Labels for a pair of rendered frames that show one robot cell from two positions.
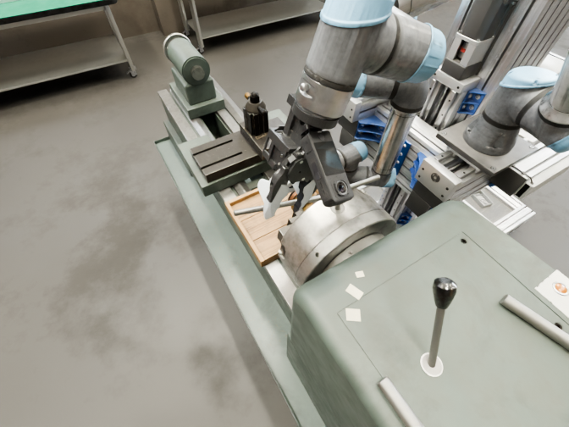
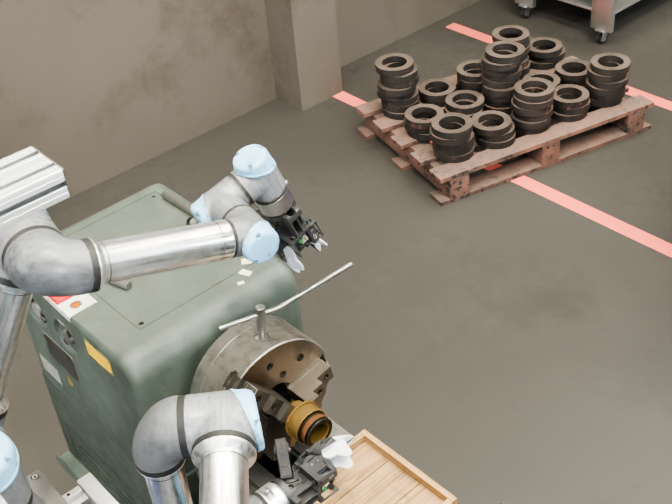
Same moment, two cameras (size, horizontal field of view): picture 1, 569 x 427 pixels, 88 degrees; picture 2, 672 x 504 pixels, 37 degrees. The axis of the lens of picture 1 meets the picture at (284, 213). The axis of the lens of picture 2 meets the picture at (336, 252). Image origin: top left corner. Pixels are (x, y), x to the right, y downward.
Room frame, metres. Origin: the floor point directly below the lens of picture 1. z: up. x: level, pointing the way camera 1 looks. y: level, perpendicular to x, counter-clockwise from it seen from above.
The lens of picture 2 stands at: (2.10, -0.17, 2.71)
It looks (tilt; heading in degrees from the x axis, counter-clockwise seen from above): 37 degrees down; 172
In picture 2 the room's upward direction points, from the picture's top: 6 degrees counter-clockwise
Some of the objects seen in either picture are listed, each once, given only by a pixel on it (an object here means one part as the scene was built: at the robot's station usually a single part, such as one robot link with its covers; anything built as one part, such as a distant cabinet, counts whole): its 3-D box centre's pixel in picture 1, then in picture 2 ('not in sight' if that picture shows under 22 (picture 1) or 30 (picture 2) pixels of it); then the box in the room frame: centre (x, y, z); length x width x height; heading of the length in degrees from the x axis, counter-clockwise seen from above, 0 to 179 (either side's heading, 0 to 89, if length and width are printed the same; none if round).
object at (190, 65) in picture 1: (190, 74); not in sight; (1.46, 0.48, 1.01); 0.30 x 0.20 x 0.29; 31
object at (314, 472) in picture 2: not in sight; (305, 481); (0.72, -0.10, 1.08); 0.12 x 0.09 x 0.08; 120
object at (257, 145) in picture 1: (261, 136); not in sight; (0.98, 0.10, 1.00); 0.20 x 0.10 x 0.05; 31
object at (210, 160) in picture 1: (245, 146); not in sight; (0.98, 0.17, 0.95); 0.43 x 0.18 x 0.04; 121
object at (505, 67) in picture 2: not in sight; (501, 90); (-2.23, 1.35, 0.23); 1.28 x 0.89 x 0.46; 108
